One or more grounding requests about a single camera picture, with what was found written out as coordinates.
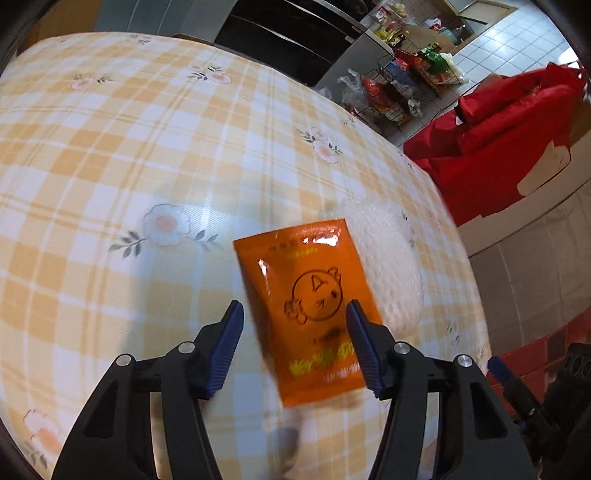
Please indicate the black oven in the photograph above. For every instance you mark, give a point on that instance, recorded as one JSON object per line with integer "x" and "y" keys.
{"x": 286, "y": 41}

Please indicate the yellow checked floral tablecloth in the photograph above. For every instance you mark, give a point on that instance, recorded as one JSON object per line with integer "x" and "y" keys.
{"x": 115, "y": 161}

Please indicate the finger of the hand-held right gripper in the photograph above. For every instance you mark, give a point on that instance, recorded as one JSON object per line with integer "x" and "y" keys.
{"x": 512, "y": 383}

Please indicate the grey kitchen cabinets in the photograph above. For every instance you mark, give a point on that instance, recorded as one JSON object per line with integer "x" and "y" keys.
{"x": 138, "y": 14}

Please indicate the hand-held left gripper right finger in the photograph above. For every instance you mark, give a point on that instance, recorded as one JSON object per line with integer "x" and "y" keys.
{"x": 364, "y": 346}

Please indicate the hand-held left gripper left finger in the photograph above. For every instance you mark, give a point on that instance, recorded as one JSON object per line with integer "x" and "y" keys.
{"x": 226, "y": 346}

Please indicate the red jacket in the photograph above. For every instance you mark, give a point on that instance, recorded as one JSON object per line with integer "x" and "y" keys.
{"x": 485, "y": 138}

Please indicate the orange snack packet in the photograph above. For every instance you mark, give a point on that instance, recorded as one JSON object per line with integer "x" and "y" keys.
{"x": 300, "y": 277}

